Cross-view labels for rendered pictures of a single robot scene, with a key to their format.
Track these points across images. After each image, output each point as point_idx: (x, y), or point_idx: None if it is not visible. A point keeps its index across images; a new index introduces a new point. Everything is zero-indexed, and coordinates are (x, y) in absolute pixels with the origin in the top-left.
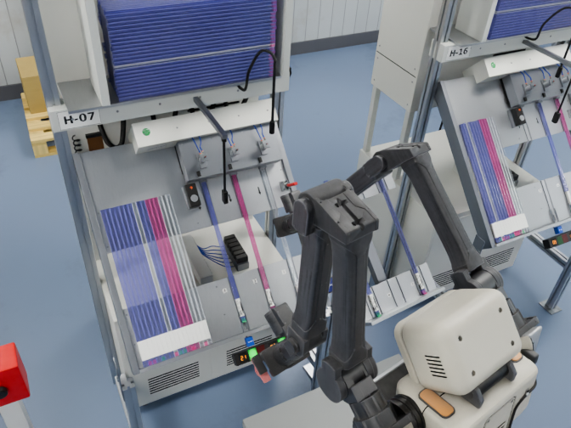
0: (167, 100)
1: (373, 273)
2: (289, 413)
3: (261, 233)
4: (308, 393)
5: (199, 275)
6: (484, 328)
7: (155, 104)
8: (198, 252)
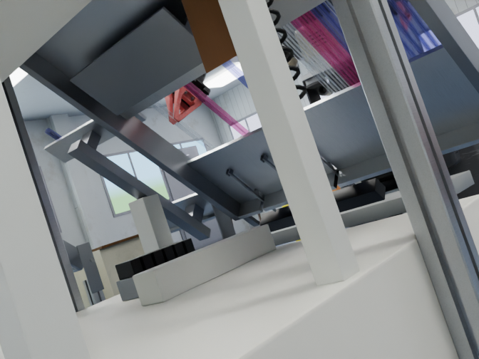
0: None
1: (175, 208)
2: (393, 197)
3: (76, 313)
4: (357, 209)
5: (261, 226)
6: None
7: None
8: (194, 251)
